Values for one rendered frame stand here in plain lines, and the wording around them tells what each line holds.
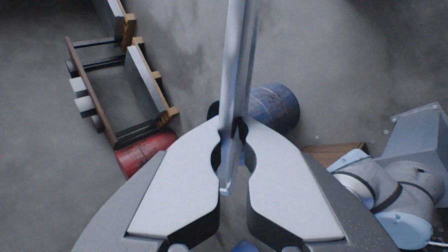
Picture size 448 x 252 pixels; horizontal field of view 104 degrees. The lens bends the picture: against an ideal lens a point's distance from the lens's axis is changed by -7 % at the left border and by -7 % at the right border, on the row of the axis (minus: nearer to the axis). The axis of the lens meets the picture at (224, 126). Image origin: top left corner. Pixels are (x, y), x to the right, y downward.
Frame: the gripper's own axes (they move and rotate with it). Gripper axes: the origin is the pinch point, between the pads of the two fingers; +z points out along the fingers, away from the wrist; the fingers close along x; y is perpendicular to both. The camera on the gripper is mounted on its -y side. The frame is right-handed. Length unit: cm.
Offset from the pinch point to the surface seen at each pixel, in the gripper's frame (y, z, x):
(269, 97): 39, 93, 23
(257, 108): 40, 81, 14
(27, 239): 234, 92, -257
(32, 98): 97, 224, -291
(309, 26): 2, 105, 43
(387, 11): -6, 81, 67
